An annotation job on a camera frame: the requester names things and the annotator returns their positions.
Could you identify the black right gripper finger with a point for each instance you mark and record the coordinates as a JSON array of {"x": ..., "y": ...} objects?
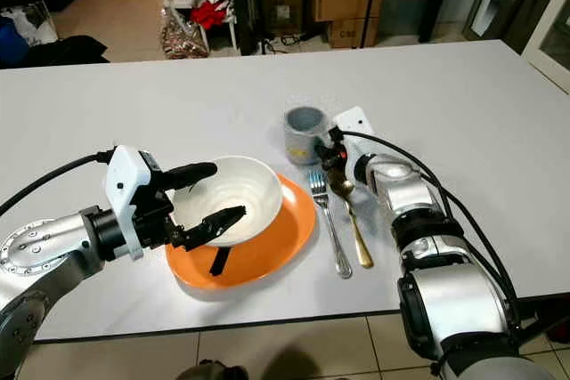
[
  {"x": 342, "y": 175},
  {"x": 323, "y": 149}
]

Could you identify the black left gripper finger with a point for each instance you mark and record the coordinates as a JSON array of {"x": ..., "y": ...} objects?
[
  {"x": 189, "y": 175},
  {"x": 215, "y": 225}
]

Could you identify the grey mug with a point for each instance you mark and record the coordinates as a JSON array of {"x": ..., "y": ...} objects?
[{"x": 305, "y": 140}]

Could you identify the white bowl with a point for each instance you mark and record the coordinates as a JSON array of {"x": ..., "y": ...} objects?
[{"x": 249, "y": 189}]

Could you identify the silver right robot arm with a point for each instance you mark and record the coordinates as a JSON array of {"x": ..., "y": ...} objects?
[{"x": 454, "y": 309}]

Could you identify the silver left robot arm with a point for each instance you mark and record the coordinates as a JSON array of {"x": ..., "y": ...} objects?
[{"x": 44, "y": 300}]

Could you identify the short black strip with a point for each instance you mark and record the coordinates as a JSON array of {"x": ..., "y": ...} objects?
[{"x": 219, "y": 261}]

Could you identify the orange plate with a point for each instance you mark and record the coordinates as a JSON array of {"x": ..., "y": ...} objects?
[{"x": 267, "y": 260}]

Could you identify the silver fork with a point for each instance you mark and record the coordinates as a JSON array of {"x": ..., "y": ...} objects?
[{"x": 331, "y": 238}]

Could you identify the gold spoon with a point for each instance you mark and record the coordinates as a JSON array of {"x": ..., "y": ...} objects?
[{"x": 358, "y": 239}]

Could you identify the small printed cardboard box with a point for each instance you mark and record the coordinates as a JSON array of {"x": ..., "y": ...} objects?
[{"x": 352, "y": 33}]

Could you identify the leopard pattern bag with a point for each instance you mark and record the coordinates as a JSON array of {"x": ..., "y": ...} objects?
[{"x": 183, "y": 40}]

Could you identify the dark brown box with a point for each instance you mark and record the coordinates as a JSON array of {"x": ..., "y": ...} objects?
[{"x": 285, "y": 8}]

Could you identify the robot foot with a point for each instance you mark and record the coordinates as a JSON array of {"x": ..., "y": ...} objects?
[{"x": 205, "y": 371}]

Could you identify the red clothing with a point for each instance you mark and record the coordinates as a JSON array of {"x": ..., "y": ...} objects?
[{"x": 209, "y": 15}]

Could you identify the black cloth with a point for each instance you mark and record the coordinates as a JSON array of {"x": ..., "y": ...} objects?
[{"x": 67, "y": 51}]

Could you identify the white plastic bag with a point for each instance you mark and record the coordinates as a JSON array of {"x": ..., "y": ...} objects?
[{"x": 34, "y": 24}]

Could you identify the blue bag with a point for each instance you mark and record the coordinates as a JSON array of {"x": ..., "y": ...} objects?
[{"x": 13, "y": 44}]

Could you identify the grey framed glass door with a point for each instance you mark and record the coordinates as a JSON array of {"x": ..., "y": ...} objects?
[{"x": 512, "y": 2}]

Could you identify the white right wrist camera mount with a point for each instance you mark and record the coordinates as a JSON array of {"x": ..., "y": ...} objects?
[{"x": 356, "y": 122}]

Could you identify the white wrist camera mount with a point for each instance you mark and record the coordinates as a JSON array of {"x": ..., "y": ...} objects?
[
  {"x": 125, "y": 193},
  {"x": 356, "y": 122}
]

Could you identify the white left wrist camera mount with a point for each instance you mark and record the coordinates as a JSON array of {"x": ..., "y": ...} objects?
[{"x": 125, "y": 193}]

